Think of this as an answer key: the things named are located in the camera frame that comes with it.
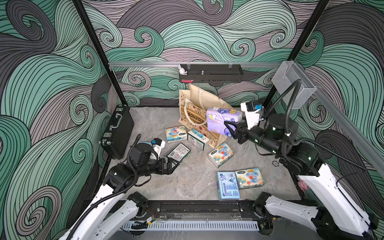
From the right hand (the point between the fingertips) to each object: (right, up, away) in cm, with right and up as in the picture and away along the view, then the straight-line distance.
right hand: (227, 120), depth 57 cm
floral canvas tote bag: (-12, +9, +31) cm, 34 cm away
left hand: (-22, -19, +10) cm, 31 cm away
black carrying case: (-55, -9, +23) cm, 60 cm away
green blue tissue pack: (-9, -12, +35) cm, 38 cm away
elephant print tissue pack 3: (+18, -31, +21) cm, 42 cm away
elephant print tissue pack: (-24, -9, +41) cm, 48 cm away
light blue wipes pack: (+5, -34, +20) cm, 40 cm away
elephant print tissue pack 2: (+5, -21, +31) cm, 38 cm away
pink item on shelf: (-16, +24, +33) cm, 44 cm away
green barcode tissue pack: (-20, -20, +31) cm, 42 cm away
